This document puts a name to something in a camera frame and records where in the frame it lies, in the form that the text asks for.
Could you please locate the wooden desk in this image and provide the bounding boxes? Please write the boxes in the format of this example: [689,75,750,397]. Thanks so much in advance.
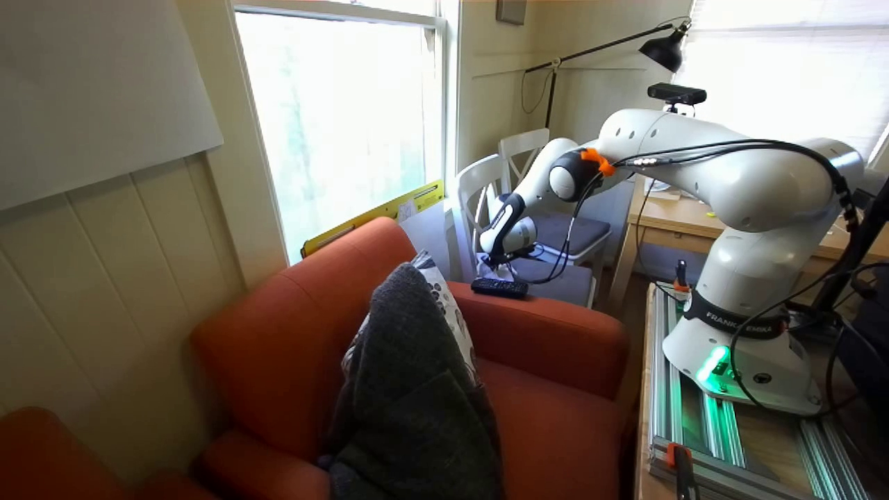
[605,178,889,314]

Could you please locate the white wooden chair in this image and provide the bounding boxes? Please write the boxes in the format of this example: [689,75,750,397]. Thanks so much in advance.
[454,154,575,282]

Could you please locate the black remote control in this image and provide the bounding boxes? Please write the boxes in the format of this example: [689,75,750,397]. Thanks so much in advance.
[471,278,529,300]

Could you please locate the window frame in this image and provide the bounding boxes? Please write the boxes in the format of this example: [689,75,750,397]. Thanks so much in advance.
[176,0,466,289]

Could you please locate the dark grey blanket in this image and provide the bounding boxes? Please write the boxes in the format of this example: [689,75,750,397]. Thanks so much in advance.
[319,264,503,500]

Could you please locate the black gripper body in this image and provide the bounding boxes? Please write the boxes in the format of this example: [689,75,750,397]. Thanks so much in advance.
[479,264,515,284]

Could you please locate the black camera on stand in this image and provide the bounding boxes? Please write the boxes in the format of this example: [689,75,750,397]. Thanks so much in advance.
[647,83,705,111]

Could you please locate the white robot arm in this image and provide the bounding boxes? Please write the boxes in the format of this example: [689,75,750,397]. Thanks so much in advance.
[480,109,864,416]

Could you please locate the yellow level ruler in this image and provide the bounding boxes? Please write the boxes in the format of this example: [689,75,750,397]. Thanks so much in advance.
[301,180,444,259]

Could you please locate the grey chair cushion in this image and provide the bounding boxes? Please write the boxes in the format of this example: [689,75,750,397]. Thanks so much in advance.
[507,259,596,305]

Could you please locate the orange armchair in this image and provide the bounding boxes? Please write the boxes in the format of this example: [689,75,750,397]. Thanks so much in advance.
[193,218,628,500]
[0,404,219,500]

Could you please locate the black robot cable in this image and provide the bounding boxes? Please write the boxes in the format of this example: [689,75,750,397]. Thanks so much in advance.
[516,137,858,289]

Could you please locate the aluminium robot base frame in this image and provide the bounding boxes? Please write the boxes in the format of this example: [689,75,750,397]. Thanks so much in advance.
[633,284,889,500]

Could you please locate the black floor lamp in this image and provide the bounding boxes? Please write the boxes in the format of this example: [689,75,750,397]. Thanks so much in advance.
[526,19,693,123]

